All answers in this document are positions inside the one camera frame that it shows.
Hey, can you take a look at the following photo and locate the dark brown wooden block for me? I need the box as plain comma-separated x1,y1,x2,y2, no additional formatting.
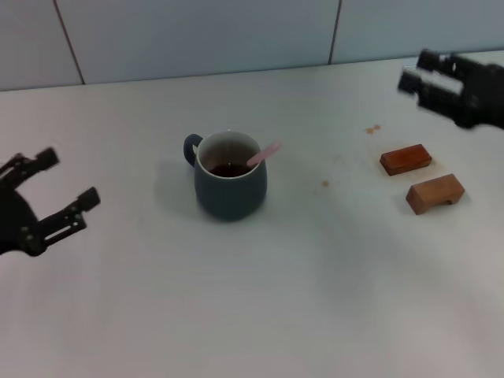
379,143,433,176

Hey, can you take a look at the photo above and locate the grey ceramic cup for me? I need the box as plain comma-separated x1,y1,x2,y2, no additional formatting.
182,129,269,222

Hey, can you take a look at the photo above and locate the pink handled metal spoon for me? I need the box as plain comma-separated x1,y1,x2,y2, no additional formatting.
246,140,283,168

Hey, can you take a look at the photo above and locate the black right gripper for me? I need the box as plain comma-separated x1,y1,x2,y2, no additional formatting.
397,48,504,130

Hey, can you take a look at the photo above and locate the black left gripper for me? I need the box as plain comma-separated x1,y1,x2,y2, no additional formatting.
0,147,102,258

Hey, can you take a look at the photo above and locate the light brown wooden block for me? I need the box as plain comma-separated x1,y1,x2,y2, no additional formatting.
406,173,466,216

